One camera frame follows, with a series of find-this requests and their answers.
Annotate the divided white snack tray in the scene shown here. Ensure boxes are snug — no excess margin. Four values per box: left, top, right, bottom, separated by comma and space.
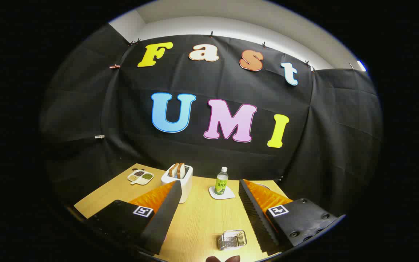
127, 169, 155, 186

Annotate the white toaster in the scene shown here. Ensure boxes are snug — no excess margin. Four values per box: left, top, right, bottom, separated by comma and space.
161, 164, 193, 204

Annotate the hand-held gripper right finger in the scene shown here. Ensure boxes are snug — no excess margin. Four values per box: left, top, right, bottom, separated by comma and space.
239, 178, 341, 255

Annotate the metal wire cutlery holder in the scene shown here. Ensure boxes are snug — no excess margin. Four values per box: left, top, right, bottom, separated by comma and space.
217, 230, 248, 251

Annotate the green label drink bottle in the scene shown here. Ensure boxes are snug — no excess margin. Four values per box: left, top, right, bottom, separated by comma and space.
214, 167, 229, 195

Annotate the white square coaster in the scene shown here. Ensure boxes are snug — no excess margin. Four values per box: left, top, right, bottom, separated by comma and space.
209, 186, 235, 200

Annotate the black backdrop cloth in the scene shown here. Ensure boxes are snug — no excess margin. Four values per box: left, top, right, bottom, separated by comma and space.
39, 24, 383, 219

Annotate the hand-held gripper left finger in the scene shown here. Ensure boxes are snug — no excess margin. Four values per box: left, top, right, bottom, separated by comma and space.
86, 180, 183, 255

